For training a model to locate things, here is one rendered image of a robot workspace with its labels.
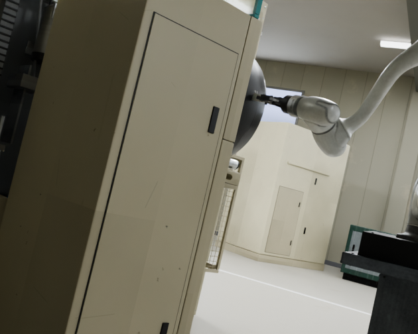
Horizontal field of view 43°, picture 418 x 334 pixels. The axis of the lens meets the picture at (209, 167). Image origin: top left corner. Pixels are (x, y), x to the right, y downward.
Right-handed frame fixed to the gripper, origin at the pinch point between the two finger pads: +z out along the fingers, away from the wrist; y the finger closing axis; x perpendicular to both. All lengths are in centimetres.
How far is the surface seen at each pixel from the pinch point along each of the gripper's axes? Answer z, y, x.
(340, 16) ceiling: 343, -428, -200
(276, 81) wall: 589, -593, -123
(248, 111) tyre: 3.1, 0.5, 6.5
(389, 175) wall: 348, -698, -13
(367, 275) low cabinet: 226, -529, 137
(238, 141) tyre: 7.3, -3.6, 20.4
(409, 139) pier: 335, -699, -85
